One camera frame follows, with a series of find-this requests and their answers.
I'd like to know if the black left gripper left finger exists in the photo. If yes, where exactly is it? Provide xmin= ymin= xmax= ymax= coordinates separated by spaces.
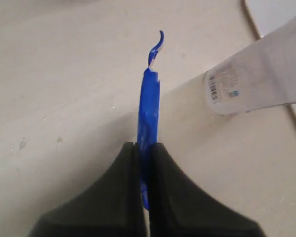
xmin=29 ymin=142 xmax=145 ymax=237

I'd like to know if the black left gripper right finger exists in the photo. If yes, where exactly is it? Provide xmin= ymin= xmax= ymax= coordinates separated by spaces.
xmin=149 ymin=143 xmax=265 ymax=237

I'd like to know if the blue plastic lid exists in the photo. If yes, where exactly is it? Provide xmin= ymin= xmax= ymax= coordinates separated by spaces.
xmin=137 ymin=30 xmax=164 ymax=210

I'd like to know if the clear plastic tall container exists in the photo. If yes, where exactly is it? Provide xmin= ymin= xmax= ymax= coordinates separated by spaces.
xmin=202 ymin=11 xmax=296 ymax=117

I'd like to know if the white plastic tray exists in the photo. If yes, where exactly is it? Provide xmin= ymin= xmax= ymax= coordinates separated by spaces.
xmin=242 ymin=0 xmax=296 ymax=120

